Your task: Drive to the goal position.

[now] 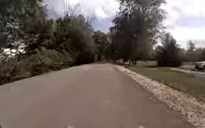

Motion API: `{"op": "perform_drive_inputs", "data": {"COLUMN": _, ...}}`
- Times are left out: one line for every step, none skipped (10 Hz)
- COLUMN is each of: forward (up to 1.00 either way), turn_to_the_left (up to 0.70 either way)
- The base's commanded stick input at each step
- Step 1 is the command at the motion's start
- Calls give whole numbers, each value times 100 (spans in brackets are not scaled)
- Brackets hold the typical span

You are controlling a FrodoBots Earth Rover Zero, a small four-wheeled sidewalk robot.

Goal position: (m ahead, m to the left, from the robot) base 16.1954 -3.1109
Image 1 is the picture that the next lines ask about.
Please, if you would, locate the grey asphalt path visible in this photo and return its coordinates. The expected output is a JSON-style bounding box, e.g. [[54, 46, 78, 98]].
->
[[0, 62, 195, 128]]

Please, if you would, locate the tall tree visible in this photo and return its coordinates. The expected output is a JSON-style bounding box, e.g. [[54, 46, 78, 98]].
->
[[109, 0, 168, 66]]

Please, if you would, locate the dark conifer bush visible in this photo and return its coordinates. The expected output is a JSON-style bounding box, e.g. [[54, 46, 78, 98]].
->
[[155, 32, 184, 68]]

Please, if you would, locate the row of trees and bushes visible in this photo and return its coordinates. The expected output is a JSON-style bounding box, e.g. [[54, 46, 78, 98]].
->
[[0, 0, 112, 88]]

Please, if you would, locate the grass verge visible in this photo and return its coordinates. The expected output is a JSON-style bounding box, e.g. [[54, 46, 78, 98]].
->
[[124, 60, 205, 107]]

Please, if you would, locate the pale gravel strip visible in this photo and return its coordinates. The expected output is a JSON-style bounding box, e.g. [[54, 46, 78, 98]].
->
[[113, 63, 205, 128]]

